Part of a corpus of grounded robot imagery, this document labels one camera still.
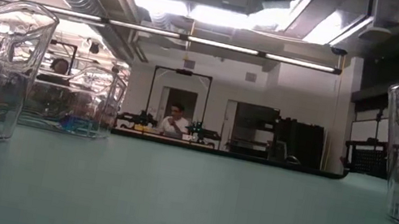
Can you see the background black robot arm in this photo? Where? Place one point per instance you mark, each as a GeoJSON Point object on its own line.
{"type": "Point", "coordinates": [204, 132]}
{"type": "Point", "coordinates": [138, 118]}

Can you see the person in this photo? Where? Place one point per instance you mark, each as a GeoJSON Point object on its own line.
{"type": "Point", "coordinates": [175, 122]}
{"type": "Point", "coordinates": [59, 66]}

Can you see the background work table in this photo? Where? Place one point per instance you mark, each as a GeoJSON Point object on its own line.
{"type": "Point", "coordinates": [162, 137]}

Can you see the long ceiling tube light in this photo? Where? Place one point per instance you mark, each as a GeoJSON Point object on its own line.
{"type": "Point", "coordinates": [219, 44]}

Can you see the green table mat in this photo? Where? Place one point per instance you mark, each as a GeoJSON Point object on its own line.
{"type": "Point", "coordinates": [168, 197]}

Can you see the black cabinet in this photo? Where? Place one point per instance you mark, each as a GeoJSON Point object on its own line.
{"type": "Point", "coordinates": [301, 144]}

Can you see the whiteboard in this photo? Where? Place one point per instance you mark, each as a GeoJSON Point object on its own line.
{"type": "Point", "coordinates": [365, 129]}

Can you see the black rack cart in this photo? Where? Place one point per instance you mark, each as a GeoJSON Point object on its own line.
{"type": "Point", "coordinates": [370, 160]}

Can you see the background black rig frame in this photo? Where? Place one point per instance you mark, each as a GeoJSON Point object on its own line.
{"type": "Point", "coordinates": [184, 71]}

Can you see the black metal table frame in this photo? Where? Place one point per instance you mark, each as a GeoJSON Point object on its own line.
{"type": "Point", "coordinates": [276, 164]}

